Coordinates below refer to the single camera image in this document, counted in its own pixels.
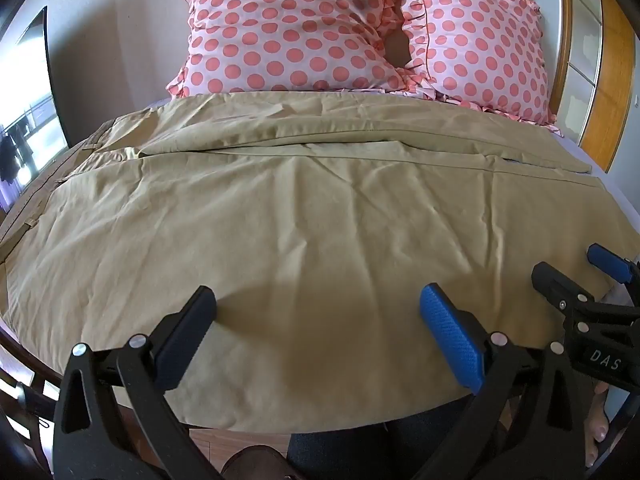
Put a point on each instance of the person's brown shoe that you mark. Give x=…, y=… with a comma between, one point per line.
x=255, y=467

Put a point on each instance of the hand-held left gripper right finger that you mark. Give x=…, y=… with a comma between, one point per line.
x=450, y=335

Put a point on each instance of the pink polka-dot pillow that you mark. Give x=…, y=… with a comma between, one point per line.
x=475, y=45
x=280, y=30

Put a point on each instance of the person's right hand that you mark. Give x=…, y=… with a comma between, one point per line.
x=597, y=430

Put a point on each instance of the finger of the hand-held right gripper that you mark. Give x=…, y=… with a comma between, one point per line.
x=607, y=261
x=550, y=280

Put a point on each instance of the wooden wardrobe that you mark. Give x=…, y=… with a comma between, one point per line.
x=607, y=75

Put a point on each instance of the person's dark trouser leg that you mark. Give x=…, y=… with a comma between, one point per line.
x=350, y=452

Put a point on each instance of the khaki pants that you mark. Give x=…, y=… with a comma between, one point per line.
x=300, y=240

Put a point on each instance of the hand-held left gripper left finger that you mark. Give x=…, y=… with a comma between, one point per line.
x=189, y=322

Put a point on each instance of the dark wooden frame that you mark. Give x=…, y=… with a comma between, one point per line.
x=22, y=400

